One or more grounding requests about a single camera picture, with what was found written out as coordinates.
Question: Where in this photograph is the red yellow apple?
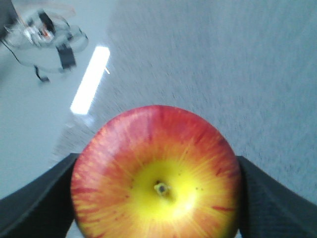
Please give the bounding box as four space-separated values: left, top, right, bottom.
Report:
70 105 242 238

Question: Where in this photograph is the white power strip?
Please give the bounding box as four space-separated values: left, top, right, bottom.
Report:
22 23 54 46

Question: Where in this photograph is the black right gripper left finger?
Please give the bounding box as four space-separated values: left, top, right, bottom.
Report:
0 153 79 238

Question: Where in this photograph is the black power adapter brick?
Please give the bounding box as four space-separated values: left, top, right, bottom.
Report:
56 44 76 69

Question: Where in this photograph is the grey stone kitchen counter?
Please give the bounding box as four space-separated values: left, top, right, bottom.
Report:
54 0 317 203

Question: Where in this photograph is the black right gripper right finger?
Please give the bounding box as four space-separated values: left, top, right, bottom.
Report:
237 156 317 238

